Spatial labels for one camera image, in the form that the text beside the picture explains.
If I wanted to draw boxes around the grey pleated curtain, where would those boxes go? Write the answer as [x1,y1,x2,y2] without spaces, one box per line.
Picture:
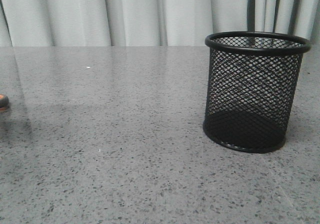
[0,0,320,47]

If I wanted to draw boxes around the orange black handled scissors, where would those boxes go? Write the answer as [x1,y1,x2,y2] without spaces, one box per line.
[0,94,10,112]

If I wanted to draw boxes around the black mesh metal bucket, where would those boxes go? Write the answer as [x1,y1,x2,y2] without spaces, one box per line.
[203,31,311,153]

